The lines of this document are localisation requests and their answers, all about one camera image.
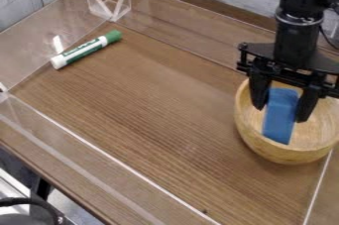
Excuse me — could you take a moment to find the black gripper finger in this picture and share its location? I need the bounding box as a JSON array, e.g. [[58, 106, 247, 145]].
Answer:
[[295, 84, 321, 123], [249, 71, 269, 110]]

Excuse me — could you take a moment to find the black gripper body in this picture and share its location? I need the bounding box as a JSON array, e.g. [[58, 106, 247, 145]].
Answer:
[[237, 43, 339, 98]]

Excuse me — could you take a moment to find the green white marker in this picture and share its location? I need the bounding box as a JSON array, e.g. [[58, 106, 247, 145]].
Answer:
[[50, 30, 121, 69]]

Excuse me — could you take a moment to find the black cable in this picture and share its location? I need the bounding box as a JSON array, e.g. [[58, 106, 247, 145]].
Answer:
[[0, 197, 65, 225]]

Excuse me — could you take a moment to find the blue block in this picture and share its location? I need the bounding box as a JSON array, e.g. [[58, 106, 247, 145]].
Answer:
[[261, 88, 297, 145]]

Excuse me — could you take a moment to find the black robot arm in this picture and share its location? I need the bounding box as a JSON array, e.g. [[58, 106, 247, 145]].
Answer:
[[237, 0, 339, 123]]

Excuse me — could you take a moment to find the brown wooden bowl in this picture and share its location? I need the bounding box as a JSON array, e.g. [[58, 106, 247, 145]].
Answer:
[[235, 80, 339, 165]]

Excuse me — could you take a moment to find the clear acrylic tray wall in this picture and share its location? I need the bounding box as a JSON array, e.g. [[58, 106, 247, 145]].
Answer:
[[0, 0, 339, 225]]

